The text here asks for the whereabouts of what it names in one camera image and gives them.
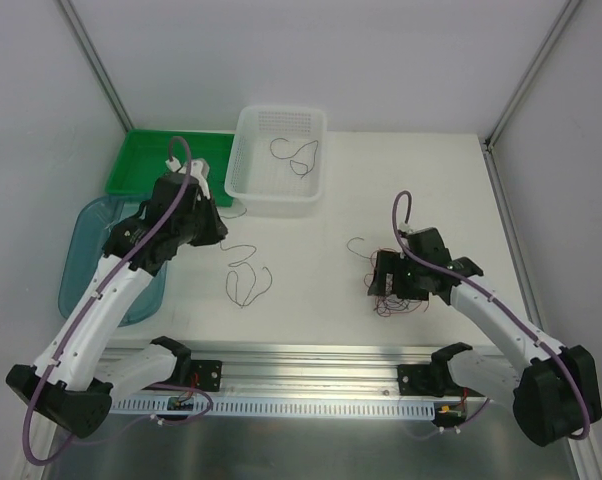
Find white slotted cable duct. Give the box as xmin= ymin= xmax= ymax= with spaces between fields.
xmin=111 ymin=394 xmax=436 ymax=421

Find orange purple black wires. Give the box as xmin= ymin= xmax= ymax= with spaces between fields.
xmin=346 ymin=237 xmax=430 ymax=319

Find green plastic tray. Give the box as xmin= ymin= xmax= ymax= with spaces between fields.
xmin=105 ymin=129 xmax=234 ymax=208

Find long black wire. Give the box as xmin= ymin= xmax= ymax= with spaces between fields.
xmin=215 ymin=207 xmax=273 ymax=309

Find aluminium rail frame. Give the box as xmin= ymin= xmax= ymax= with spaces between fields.
xmin=97 ymin=133 xmax=522 ymax=397

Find translucent blue plastic tray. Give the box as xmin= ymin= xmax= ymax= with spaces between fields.
xmin=58 ymin=195 xmax=167 ymax=327

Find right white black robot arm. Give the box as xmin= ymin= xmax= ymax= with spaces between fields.
xmin=368 ymin=228 xmax=602 ymax=446

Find white perforated plastic basket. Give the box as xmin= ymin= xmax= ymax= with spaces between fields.
xmin=224 ymin=105 xmax=327 ymax=218

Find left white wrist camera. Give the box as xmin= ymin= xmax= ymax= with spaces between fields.
xmin=165 ymin=156 xmax=212 ymax=200

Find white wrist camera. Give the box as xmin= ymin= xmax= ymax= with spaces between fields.
xmin=399 ymin=224 xmax=414 ymax=235
xmin=165 ymin=156 xmax=212 ymax=200

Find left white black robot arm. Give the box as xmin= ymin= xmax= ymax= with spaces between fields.
xmin=6 ymin=173 xmax=227 ymax=439

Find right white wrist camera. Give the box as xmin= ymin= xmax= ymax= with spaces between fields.
xmin=399 ymin=224 xmax=414 ymax=235

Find black wire in white basket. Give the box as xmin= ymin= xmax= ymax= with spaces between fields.
xmin=269 ymin=137 xmax=321 ymax=180

